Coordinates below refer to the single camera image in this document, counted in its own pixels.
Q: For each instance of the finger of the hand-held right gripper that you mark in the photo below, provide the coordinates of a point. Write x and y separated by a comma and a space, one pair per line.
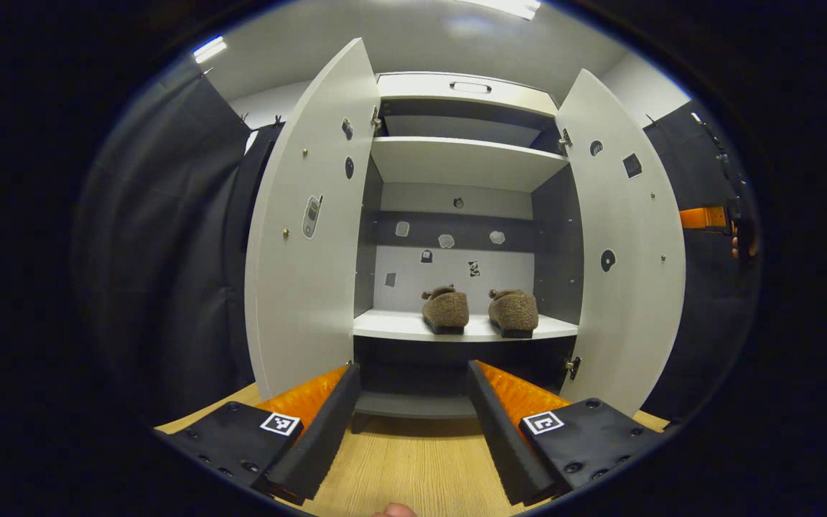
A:
702, 217

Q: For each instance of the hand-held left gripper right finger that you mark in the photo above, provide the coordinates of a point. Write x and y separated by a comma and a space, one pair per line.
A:
503, 438

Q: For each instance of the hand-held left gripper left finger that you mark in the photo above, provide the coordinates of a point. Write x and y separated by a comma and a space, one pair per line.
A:
320, 438

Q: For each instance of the brown fuzzy shoe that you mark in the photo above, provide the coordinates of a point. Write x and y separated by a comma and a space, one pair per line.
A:
514, 312
446, 310

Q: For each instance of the white shoe cabinet door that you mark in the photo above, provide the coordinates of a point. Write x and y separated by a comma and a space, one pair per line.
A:
629, 323
298, 301

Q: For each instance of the white shoe cabinet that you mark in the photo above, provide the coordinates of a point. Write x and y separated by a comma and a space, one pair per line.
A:
467, 161

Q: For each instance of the black backdrop cloth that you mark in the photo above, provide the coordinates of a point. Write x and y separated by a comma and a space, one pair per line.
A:
162, 251
701, 323

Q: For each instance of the ceiling light panel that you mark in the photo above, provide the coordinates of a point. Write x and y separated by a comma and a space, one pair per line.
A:
209, 49
503, 7

